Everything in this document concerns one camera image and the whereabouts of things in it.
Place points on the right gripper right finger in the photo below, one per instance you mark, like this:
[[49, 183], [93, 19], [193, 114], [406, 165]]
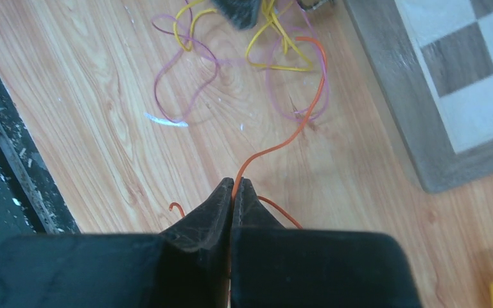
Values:
[[274, 266]]

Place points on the wooden chessboard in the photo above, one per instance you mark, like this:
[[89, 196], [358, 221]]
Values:
[[432, 63]]

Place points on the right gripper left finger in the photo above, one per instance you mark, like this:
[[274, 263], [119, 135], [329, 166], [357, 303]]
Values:
[[184, 266]]

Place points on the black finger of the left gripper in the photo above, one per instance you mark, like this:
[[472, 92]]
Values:
[[242, 14]]

